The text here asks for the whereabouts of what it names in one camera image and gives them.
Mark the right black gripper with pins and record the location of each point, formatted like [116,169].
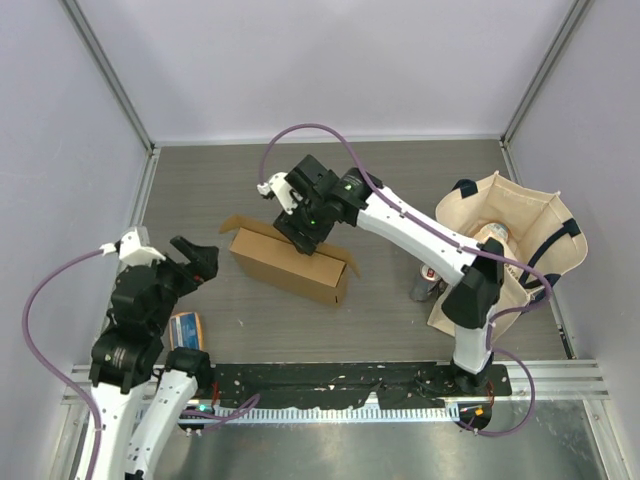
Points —
[290,226]

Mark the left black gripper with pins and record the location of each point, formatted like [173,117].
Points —
[203,259]

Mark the brown cardboard box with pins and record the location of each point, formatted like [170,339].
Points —
[264,254]

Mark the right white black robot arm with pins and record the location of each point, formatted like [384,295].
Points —
[471,270]

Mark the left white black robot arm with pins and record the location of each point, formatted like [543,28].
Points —
[124,444]

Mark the yellow sponge with blue label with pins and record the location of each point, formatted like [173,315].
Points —
[185,330]

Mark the silver red drink can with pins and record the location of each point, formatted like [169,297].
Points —
[428,283]

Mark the peach tube in bag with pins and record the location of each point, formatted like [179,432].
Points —
[496,231]

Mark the beige canvas tote bag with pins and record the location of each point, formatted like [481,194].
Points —
[542,233]

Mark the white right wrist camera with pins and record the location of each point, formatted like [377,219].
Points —
[277,187]

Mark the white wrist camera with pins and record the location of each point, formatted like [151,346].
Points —
[133,248]
[277,187]

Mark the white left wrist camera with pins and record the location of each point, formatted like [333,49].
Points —
[133,248]

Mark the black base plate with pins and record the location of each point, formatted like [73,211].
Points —
[339,386]

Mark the perforated cable duct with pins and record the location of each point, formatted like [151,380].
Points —
[370,413]

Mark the aluminium frame rail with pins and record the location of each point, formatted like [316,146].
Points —
[553,380]

